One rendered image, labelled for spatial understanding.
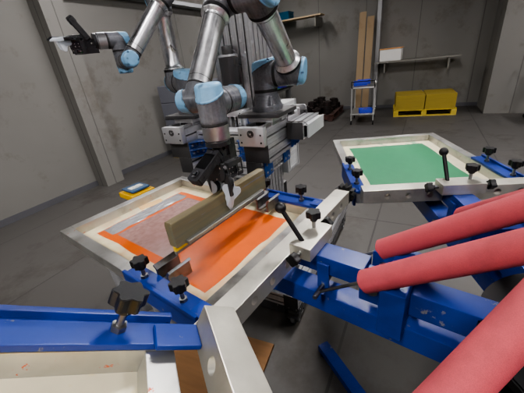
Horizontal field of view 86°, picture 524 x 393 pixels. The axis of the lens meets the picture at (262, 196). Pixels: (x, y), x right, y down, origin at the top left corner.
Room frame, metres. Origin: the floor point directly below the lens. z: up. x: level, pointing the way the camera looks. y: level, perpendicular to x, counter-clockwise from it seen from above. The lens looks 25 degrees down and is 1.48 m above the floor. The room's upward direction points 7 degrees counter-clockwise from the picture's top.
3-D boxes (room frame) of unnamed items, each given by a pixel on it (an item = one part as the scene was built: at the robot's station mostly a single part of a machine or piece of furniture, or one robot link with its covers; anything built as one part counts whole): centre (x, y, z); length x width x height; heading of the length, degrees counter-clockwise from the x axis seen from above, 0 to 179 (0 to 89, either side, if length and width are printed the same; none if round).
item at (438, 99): (6.63, -3.96, 0.23); 1.31 x 0.94 x 0.45; 59
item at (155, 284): (0.55, 0.27, 0.98); 0.30 x 0.05 x 0.07; 51
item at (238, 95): (0.90, 0.08, 1.39); 0.11 x 0.11 x 0.08; 63
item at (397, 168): (1.14, -0.68, 1.05); 1.08 x 0.61 x 0.23; 171
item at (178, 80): (1.72, 0.35, 1.42); 0.13 x 0.12 x 0.14; 34
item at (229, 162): (0.81, 0.10, 1.23); 0.09 x 0.08 x 0.12; 141
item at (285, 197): (0.98, -0.08, 0.98); 0.30 x 0.05 x 0.07; 51
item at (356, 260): (0.56, -0.16, 1.02); 0.17 x 0.06 x 0.05; 51
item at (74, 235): (0.91, 0.28, 0.97); 0.79 x 0.58 x 0.04; 51
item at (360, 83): (6.46, -2.50, 0.45); 0.98 x 0.56 x 0.91; 150
